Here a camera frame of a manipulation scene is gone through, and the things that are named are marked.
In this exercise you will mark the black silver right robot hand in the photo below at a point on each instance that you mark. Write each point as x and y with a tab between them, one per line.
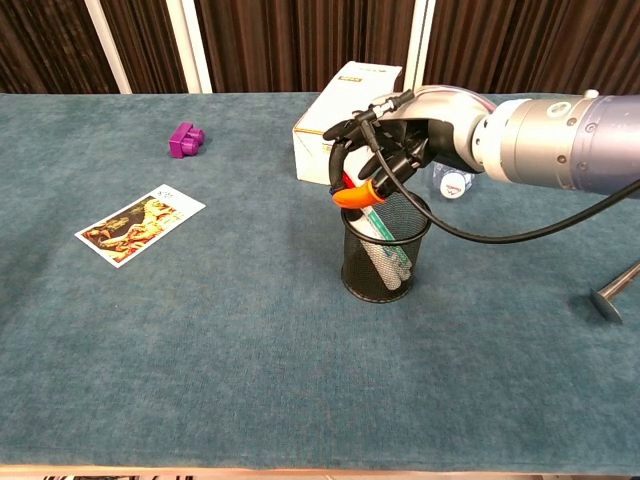
445	120

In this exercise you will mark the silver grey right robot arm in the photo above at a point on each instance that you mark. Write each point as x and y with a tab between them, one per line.
575	140

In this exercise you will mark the white marker with green label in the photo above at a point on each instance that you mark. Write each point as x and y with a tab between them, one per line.
387	245

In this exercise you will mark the black pen cup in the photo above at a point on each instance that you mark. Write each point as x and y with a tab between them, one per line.
360	270

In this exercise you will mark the clear plastic water bottle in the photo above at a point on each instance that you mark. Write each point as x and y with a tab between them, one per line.
454	187

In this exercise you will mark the white orange carton box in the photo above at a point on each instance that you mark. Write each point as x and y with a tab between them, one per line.
350	95

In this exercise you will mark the dark pleated curtain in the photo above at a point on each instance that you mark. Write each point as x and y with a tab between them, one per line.
300	40

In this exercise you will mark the metal engine valve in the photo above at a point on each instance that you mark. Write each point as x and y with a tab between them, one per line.
607	297

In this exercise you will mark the purple toy building block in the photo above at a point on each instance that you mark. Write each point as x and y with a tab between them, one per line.
184	142

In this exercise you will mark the picture card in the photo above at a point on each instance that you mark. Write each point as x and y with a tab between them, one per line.
137	227

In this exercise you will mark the teal table cloth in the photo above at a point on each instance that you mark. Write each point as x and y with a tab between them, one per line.
200	350

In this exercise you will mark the white frame post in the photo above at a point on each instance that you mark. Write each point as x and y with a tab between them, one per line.
419	40
107	45
190	45

